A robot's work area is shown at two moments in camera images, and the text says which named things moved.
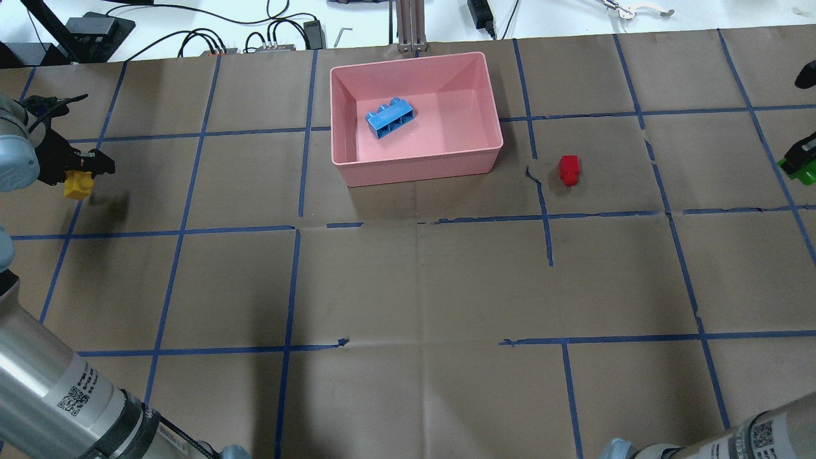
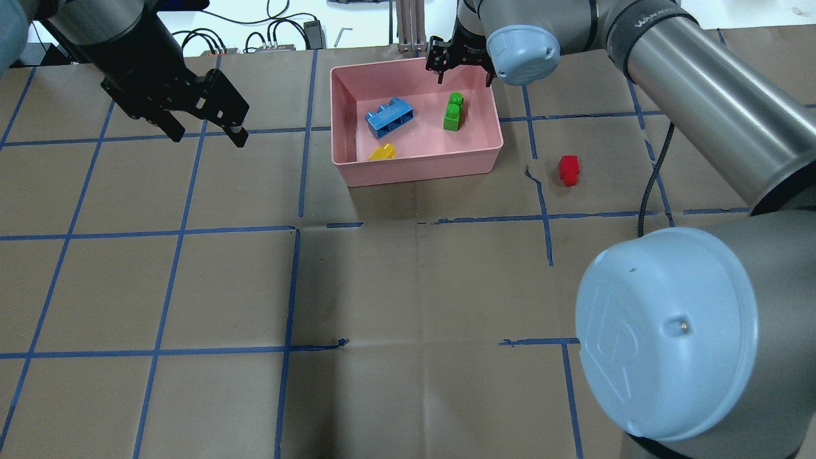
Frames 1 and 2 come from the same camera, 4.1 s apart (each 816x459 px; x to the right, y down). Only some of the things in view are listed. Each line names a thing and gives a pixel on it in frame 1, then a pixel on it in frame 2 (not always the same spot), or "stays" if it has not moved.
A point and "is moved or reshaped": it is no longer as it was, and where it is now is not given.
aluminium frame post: (410, 25) stays
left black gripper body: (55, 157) to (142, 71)
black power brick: (313, 32) stays
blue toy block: (389, 118) stays
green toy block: (806, 174) is moved or reshaped
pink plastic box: (415, 118) stays
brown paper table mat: (633, 267) stays
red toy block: (569, 169) stays
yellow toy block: (78, 184) to (387, 151)
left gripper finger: (97, 162) to (237, 134)
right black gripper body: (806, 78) to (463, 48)
